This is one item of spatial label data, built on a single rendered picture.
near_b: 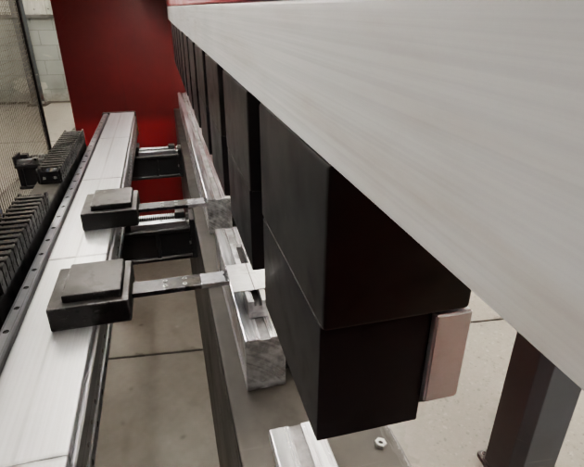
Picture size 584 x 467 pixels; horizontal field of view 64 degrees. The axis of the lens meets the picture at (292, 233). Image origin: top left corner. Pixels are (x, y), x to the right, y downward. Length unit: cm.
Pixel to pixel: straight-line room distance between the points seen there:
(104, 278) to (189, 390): 134
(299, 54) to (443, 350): 17
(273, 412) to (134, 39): 238
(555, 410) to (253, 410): 106
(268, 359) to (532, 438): 108
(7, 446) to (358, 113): 53
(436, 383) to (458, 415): 173
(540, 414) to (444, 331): 133
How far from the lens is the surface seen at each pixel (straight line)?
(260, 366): 73
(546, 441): 169
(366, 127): 16
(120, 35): 284
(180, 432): 191
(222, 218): 121
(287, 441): 56
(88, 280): 76
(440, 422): 197
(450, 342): 28
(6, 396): 68
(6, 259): 87
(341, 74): 18
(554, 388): 154
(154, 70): 285
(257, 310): 73
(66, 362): 69
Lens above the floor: 140
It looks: 26 degrees down
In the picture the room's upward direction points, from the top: straight up
